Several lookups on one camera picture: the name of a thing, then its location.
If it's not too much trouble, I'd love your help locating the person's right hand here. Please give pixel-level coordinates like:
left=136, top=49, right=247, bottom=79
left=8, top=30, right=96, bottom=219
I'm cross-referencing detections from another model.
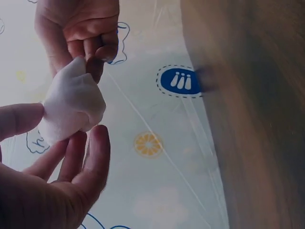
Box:
left=34, top=0, right=120, bottom=84

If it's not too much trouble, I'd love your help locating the person's left hand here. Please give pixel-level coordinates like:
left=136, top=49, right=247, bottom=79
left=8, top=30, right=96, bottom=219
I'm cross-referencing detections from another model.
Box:
left=0, top=102, right=112, bottom=229

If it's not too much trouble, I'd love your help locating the white cotton pad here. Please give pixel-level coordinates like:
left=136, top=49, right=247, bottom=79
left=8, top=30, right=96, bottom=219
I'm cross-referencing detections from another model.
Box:
left=38, top=56, right=107, bottom=146

